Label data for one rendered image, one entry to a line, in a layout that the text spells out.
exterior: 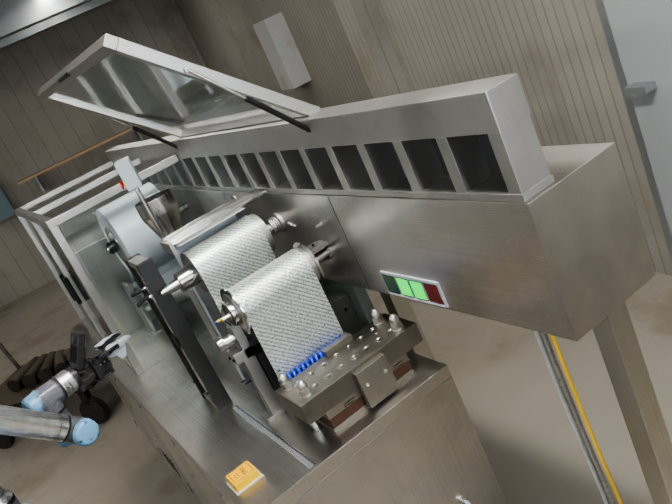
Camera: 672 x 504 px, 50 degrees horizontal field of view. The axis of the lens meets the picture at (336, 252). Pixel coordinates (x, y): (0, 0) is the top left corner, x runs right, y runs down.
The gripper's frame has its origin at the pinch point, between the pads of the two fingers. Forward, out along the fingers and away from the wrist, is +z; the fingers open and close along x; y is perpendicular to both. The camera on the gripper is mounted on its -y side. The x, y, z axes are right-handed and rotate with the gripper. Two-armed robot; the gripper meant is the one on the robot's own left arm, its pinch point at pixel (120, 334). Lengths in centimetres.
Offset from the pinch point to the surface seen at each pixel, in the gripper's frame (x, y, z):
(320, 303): 62, 0, 30
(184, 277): 25.4, -14.9, 14.7
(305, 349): 60, 9, 20
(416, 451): 91, 37, 19
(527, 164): 140, -46, 21
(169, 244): 23.4, -25.4, 15.9
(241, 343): 48.2, 1.5, 9.3
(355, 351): 75, 10, 25
